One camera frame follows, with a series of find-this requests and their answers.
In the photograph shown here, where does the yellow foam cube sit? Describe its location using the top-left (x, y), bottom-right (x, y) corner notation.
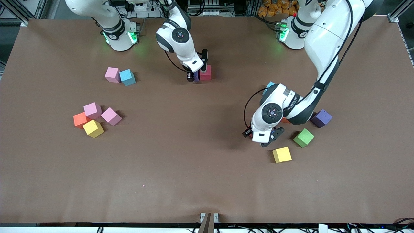
top-left (83, 120), bottom-right (105, 138)
top-left (272, 147), bottom-right (292, 164)

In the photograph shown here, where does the pink foam cube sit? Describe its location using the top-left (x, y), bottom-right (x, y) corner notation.
top-left (105, 67), bottom-right (121, 83)
top-left (83, 102), bottom-right (103, 119)
top-left (101, 107), bottom-right (123, 126)

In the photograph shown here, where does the green foam cube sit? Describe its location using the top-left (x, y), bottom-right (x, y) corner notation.
top-left (293, 128), bottom-right (315, 148)

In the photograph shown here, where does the brown paper table cover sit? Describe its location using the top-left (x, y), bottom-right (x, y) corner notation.
top-left (0, 16), bottom-right (414, 224)

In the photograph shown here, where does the white power strip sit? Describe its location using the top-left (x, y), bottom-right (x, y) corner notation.
top-left (125, 0), bottom-right (162, 18)

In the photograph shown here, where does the orange snack bag pile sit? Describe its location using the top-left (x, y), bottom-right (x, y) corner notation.
top-left (258, 0), bottom-right (300, 17)

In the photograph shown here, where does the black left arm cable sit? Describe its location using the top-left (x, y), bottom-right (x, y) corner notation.
top-left (243, 87), bottom-right (270, 128)

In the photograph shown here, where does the metal mount bracket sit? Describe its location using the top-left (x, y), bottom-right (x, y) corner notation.
top-left (198, 213), bottom-right (219, 233)

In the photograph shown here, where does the aluminium frame profile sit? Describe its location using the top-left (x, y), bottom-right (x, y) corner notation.
top-left (0, 0), bottom-right (46, 27)
top-left (388, 0), bottom-right (414, 23)

